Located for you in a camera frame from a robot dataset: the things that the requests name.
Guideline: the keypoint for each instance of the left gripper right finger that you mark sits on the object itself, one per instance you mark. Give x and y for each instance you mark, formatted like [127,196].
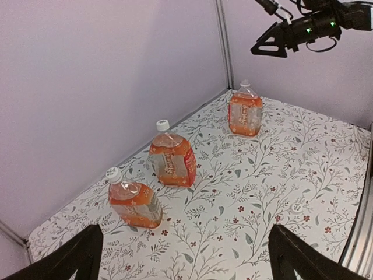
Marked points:
[292,258]

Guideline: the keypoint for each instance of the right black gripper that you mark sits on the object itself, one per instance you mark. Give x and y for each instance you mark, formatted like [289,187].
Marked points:
[275,41]

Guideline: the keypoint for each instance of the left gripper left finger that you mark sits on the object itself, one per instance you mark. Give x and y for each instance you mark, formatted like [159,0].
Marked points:
[80,257]

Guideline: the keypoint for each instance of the orange bottle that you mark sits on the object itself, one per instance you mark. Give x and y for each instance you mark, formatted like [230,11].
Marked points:
[245,111]
[134,202]
[172,157]

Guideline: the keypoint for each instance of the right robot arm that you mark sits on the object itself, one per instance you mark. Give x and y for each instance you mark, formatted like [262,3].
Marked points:
[319,29]

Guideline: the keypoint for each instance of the floral table mat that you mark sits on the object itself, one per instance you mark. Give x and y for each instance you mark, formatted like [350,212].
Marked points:
[303,170]

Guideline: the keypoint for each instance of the right aluminium frame post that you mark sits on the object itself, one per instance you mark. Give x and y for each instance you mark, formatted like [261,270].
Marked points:
[224,42]

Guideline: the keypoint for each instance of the aluminium frame post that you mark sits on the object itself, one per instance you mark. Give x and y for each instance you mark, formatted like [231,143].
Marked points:
[224,42]
[17,239]

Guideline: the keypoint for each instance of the left aluminium frame post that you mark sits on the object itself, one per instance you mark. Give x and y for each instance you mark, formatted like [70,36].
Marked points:
[17,239]

